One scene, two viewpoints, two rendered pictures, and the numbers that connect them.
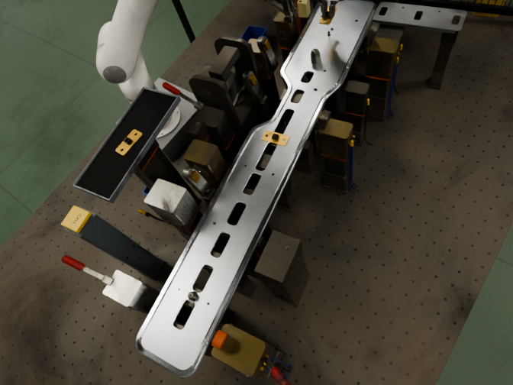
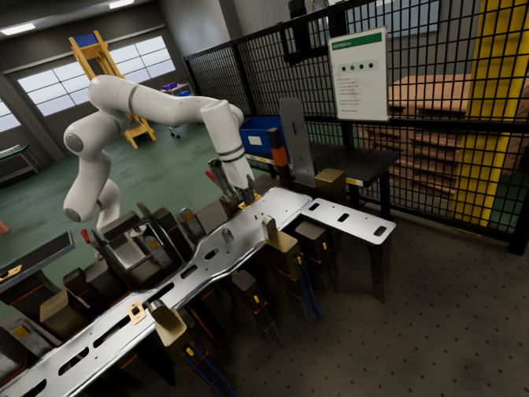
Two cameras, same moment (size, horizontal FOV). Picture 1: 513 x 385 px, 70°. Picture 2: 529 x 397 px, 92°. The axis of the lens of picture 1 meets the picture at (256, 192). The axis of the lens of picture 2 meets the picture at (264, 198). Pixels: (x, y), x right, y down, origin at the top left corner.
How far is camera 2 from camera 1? 82 cm
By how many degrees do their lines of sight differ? 29
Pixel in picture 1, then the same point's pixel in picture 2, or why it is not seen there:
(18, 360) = not seen: outside the picture
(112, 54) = (70, 200)
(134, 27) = (86, 183)
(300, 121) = (168, 301)
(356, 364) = not seen: outside the picture
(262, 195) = (64, 384)
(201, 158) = (46, 312)
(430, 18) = (353, 224)
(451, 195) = not seen: outside the picture
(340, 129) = (172, 330)
